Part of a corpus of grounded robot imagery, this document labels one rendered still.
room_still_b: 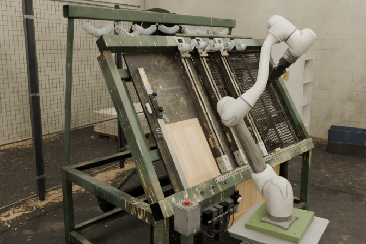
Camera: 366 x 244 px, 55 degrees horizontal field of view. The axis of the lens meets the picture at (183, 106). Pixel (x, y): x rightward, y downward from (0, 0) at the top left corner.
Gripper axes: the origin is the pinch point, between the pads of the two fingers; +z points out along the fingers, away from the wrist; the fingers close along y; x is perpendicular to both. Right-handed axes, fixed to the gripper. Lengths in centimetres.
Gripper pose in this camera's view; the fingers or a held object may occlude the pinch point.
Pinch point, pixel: (266, 83)
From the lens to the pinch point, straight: 228.8
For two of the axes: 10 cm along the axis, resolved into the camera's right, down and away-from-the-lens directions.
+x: 3.7, 7.2, -5.9
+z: -5.2, 6.9, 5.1
